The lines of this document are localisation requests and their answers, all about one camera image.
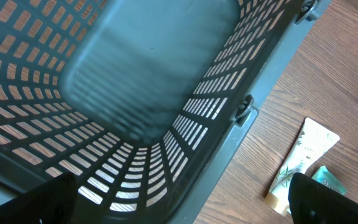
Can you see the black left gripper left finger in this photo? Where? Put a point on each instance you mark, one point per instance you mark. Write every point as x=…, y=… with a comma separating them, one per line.
x=51, y=202

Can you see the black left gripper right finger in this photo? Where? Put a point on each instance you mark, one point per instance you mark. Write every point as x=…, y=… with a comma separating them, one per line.
x=312, y=202

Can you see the teal wipes packet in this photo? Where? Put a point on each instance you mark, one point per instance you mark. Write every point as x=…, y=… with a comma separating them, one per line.
x=323, y=176

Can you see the white cream tube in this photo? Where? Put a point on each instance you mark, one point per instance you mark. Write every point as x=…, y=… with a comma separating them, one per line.
x=313, y=141

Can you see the grey plastic shopping basket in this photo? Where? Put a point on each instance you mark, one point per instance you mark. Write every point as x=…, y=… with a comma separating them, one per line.
x=144, y=102

